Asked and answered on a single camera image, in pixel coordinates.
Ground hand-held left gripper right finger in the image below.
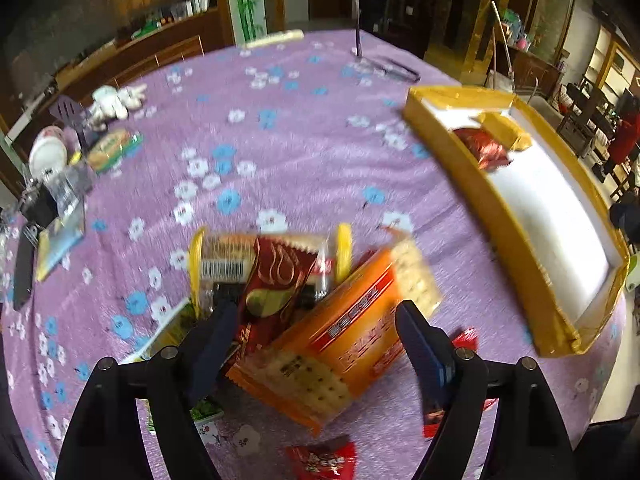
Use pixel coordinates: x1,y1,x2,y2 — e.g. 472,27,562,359
395,300,581,480

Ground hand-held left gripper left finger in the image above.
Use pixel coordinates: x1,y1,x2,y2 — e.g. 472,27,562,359
55,302,241,480

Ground green snack packet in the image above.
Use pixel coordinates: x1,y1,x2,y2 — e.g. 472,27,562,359
117,300,226,448

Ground orange cracker packet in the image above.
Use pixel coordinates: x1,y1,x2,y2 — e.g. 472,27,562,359
225,237,443,436

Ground dark red swirl-print packet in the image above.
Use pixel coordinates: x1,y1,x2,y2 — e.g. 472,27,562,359
232,237,321,361

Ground clear cracker packet yellow ends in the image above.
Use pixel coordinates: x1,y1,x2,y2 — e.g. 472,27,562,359
189,223,353,321

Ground yellow cardboard box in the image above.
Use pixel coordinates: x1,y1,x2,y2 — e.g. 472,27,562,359
402,85,632,358

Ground small red snack packet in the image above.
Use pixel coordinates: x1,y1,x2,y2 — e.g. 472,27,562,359
422,397,501,441
285,435,358,480
450,327,480,353

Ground blue and yellow packet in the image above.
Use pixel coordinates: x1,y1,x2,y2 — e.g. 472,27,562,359
35,205,87,281

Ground purple floral tablecloth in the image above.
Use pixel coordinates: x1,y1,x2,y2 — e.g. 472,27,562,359
0,27,628,480

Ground shiny red snack packet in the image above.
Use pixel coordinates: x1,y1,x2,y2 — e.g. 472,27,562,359
452,127,513,171

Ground clear glass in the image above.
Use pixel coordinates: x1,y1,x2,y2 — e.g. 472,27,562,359
50,162,96,218

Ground green and yellow biscuit packet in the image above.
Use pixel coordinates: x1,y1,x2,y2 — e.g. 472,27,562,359
86,127,145,176

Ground black box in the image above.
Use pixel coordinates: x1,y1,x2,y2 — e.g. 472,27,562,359
20,185,61,231

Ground yellow snack packet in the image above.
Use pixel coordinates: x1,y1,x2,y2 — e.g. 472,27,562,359
477,111,533,153

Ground white bowl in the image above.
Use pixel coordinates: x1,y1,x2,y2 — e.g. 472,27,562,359
27,126,68,181

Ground white plush toy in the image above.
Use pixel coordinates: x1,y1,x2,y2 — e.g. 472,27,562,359
90,84,148,126

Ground black thin tool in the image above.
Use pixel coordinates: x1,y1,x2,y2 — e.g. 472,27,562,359
372,55,421,83

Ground dark wooden chair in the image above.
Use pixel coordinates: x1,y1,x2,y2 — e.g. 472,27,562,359
557,82,616,158

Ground wooden sideboard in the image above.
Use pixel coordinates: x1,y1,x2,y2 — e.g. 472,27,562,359
0,5,236,161

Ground wooden counter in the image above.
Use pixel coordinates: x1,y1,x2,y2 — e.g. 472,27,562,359
500,5,566,101

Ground beige long bar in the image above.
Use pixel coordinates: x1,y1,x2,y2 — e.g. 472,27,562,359
240,29,305,51

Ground white pole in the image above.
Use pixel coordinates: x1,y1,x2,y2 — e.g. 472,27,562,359
490,0,516,91

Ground dark upright pole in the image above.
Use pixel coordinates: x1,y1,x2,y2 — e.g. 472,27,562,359
352,0,366,58

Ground gold pillar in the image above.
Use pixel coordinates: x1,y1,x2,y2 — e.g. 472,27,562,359
425,0,516,86

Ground row of bottles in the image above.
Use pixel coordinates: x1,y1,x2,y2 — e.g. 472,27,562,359
117,0,211,41

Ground carved wooden chair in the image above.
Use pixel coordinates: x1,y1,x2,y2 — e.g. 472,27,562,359
382,0,436,56

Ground bamboo wall scroll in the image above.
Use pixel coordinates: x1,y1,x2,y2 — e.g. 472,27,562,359
225,0,268,43

